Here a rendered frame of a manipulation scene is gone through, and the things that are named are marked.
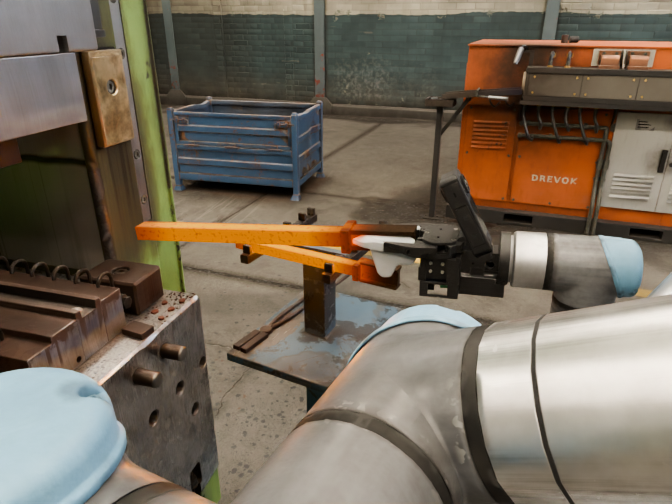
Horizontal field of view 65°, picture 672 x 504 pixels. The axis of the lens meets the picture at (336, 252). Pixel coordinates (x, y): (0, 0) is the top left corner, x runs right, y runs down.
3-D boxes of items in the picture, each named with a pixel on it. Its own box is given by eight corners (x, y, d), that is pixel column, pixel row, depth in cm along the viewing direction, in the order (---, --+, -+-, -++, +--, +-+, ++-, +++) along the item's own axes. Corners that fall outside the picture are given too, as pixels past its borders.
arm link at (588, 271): (637, 315, 65) (651, 252, 61) (541, 306, 68) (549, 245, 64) (624, 286, 71) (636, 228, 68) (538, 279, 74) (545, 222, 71)
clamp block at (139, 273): (166, 295, 103) (161, 264, 100) (139, 316, 95) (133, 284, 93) (113, 286, 106) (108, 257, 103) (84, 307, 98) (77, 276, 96)
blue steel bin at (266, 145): (326, 176, 514) (325, 100, 485) (299, 201, 444) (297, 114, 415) (214, 168, 542) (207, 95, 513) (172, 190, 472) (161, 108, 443)
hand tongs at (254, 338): (356, 261, 175) (356, 257, 174) (367, 263, 173) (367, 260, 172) (233, 348, 128) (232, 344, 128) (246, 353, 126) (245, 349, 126)
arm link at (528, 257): (548, 245, 64) (544, 222, 71) (509, 243, 66) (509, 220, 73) (541, 299, 67) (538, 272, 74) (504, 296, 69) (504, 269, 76)
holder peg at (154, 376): (164, 382, 87) (162, 368, 86) (155, 392, 85) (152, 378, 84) (143, 377, 88) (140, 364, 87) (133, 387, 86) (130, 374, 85)
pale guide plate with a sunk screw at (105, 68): (135, 138, 107) (121, 48, 100) (106, 148, 99) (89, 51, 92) (126, 137, 108) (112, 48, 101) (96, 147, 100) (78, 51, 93)
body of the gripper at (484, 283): (413, 296, 72) (505, 305, 69) (414, 238, 69) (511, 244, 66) (421, 272, 79) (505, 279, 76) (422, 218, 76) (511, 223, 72)
